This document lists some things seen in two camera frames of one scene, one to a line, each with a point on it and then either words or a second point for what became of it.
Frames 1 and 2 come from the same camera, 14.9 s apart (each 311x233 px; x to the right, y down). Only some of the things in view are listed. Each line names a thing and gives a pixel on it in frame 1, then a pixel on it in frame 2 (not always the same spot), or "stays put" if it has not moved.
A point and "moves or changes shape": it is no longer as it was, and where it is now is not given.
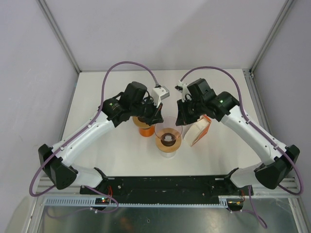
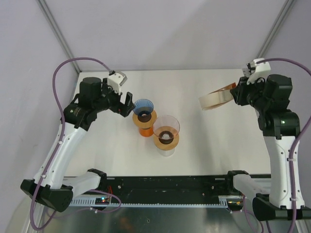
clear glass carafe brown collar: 168,155 -> 166,147
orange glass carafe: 146,133 stays put
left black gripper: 156,115 -> 120,108
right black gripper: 183,119 -> 239,91
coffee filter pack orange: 197,131 moves or changes shape
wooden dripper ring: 140,124 stays put
